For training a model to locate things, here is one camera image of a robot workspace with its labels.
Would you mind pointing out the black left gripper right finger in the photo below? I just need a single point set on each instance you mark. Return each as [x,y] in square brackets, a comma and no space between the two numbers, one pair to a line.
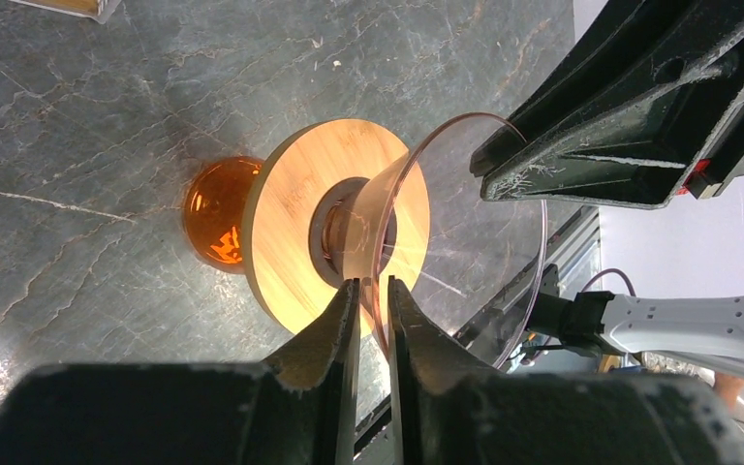
[449,407]

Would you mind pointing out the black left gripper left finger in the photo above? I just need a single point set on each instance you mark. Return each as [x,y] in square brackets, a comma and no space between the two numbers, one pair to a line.
[296,406]

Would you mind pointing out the wooden ring dripper stand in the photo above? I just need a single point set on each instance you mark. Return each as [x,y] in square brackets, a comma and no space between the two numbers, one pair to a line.
[301,218]

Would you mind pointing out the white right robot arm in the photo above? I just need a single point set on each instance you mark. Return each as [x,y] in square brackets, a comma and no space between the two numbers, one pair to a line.
[709,330]

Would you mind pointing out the clear pink glass dripper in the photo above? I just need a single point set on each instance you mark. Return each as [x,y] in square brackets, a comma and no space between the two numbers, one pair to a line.
[475,246]

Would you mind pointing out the amber glass carafe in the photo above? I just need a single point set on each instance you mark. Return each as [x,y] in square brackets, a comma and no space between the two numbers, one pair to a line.
[213,210]

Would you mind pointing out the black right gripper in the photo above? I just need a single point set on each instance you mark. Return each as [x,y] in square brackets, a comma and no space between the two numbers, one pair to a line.
[648,104]

